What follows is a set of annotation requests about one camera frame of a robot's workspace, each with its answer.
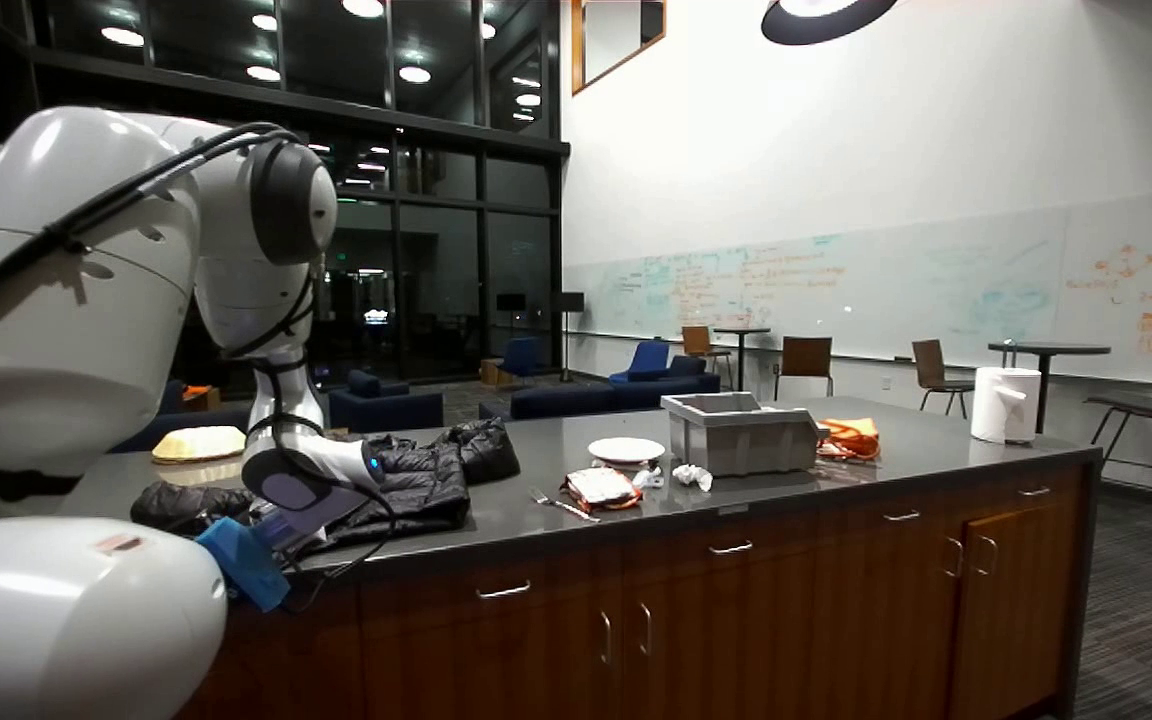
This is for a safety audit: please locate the white paper towel roll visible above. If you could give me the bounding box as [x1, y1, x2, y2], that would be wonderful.
[966, 364, 1042, 448]

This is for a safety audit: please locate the dark blue lounge chair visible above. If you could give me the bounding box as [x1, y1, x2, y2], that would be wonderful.
[499, 331, 555, 382]

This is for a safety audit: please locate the wood framed window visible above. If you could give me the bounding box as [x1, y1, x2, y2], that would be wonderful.
[566, 0, 670, 101]

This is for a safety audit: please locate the round high table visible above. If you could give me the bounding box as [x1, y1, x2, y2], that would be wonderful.
[983, 340, 1115, 442]

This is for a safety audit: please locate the round pendant lamp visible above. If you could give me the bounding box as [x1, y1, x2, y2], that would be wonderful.
[754, 0, 898, 48]

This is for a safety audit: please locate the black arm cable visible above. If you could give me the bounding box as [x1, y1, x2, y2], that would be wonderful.
[0, 118, 327, 364]

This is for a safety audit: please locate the black puffer jacket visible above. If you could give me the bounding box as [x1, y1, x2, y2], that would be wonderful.
[129, 417, 523, 553]

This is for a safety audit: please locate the thin stick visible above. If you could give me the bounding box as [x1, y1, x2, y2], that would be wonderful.
[531, 493, 595, 524]

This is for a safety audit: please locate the wall whiteboard with writing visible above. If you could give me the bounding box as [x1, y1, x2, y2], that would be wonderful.
[592, 198, 1152, 390]

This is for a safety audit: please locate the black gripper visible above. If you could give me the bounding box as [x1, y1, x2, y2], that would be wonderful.
[246, 478, 373, 557]

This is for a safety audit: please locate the brown chair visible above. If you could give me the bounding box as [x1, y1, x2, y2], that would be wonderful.
[777, 331, 837, 399]
[909, 336, 980, 419]

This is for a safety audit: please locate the small dark table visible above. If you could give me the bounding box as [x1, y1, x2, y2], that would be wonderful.
[710, 320, 777, 395]

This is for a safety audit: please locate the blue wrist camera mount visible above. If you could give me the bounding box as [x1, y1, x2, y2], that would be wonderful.
[191, 517, 294, 618]

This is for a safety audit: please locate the wooden counter cabinet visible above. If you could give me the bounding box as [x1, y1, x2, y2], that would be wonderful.
[188, 445, 1105, 720]

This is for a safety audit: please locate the dark blue sofa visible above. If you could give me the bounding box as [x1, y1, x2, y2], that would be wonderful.
[506, 351, 723, 424]
[327, 369, 447, 434]

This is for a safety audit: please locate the pale yellow dish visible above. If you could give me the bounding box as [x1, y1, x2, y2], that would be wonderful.
[149, 424, 246, 468]

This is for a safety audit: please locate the orange snack bag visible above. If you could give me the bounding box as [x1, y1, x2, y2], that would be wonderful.
[811, 417, 882, 468]

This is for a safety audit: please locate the bright blue armchair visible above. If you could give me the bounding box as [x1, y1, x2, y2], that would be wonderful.
[624, 336, 674, 383]

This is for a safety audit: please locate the white plate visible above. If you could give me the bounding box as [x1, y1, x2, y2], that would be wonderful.
[584, 434, 669, 468]

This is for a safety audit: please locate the grey metal bin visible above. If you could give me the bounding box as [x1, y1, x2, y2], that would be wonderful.
[659, 390, 824, 480]

